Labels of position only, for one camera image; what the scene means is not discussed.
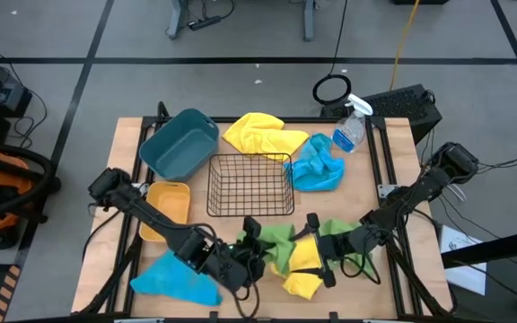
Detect orange shop vacuum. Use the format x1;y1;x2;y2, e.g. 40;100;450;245
0;141;62;250

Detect white paper sheet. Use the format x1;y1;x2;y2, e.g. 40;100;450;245
439;223;488;297

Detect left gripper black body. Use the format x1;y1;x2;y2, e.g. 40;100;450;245
211;244;265;284

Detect yellow plastic basket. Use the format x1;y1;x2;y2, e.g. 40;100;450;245
138;181;192;243

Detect black floor cable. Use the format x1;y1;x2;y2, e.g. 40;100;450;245
0;29;48;149

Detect yellow floor cable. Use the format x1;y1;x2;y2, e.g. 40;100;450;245
389;0;421;92

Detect black metal table frame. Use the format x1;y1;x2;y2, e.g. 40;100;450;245
78;101;460;318

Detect teal plastic basket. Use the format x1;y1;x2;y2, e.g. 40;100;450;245
138;108;220;183

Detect black computer case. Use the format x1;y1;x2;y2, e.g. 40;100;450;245
320;83;443;145

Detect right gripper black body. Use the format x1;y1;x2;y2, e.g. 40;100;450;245
319;226;379;266

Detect black vacuum hose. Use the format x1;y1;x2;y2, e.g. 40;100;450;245
0;142;57;221

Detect white cable loop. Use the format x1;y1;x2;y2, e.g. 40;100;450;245
445;182;469;203

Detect black wire basket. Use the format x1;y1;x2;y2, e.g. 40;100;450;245
206;153;295;218

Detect black cable bundle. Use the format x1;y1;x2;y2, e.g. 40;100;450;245
478;150;517;176

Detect grey desk leg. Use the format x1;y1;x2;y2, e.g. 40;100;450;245
165;0;188;40
302;0;318;43

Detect clear spray bottle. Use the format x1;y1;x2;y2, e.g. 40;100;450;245
331;93;374;154

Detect black coiled cable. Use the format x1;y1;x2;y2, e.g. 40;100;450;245
311;0;353;108

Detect blue microfiber towel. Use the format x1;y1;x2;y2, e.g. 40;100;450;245
129;249;223;308
284;133;346;193

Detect grey metal mounting plate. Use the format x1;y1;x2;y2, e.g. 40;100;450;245
376;183;399;199
131;181;152;198

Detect yellow microfiber towel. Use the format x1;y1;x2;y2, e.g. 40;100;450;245
267;235;325;301
221;111;311;162

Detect black power strip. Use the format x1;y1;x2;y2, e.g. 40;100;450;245
188;15;223;31

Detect black beam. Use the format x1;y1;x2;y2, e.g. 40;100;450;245
440;226;517;270

